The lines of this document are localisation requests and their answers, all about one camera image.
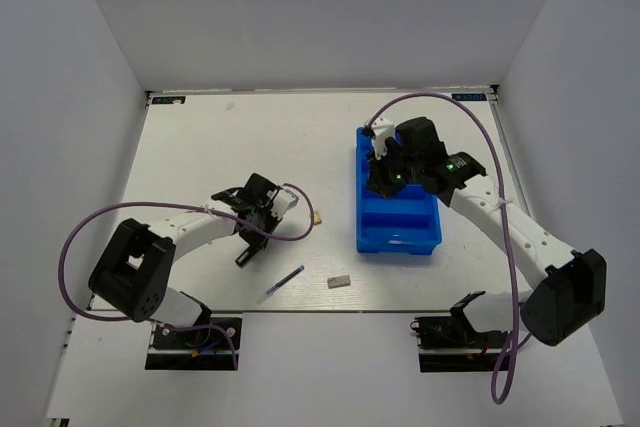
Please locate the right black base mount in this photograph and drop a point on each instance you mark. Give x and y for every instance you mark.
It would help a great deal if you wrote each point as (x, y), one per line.
(445, 348)

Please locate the right corner label sticker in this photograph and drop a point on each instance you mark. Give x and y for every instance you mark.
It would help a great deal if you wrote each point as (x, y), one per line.
(469, 97)

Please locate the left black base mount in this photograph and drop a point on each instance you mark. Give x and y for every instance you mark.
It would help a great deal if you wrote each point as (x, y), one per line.
(204, 350)

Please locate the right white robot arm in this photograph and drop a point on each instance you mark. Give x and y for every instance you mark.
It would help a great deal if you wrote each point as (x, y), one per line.
(567, 287)

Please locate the left corner label sticker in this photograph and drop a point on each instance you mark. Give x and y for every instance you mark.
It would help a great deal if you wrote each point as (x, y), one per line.
(168, 100)

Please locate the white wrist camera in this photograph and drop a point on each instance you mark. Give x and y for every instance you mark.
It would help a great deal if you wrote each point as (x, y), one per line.
(379, 130)
(283, 201)

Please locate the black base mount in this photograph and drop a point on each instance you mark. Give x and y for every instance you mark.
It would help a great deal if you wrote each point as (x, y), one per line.
(204, 350)
(445, 348)

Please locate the blue clear pen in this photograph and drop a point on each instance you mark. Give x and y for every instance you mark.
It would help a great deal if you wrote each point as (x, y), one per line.
(279, 284)

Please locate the blue compartment tray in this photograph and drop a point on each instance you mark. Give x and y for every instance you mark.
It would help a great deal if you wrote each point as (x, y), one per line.
(408, 223)

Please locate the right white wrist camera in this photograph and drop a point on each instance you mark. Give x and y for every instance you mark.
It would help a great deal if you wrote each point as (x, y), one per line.
(379, 130)

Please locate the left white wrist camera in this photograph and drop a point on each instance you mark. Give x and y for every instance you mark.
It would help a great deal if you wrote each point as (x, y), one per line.
(283, 201)

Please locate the grey rectangular eraser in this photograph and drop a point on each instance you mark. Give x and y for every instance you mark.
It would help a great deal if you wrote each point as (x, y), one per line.
(338, 281)

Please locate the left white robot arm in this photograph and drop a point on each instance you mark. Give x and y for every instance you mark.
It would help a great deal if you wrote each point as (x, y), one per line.
(132, 274)

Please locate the green cap highlighter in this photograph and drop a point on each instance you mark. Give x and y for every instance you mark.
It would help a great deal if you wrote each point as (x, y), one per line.
(247, 255)

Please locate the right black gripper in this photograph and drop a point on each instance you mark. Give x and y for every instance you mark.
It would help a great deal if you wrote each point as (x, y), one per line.
(376, 178)

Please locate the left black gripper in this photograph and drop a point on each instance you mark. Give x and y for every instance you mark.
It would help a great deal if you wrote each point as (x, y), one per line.
(257, 242)

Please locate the corner label sticker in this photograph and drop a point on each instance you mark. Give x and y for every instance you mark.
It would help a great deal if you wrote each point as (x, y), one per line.
(168, 100)
(469, 97)

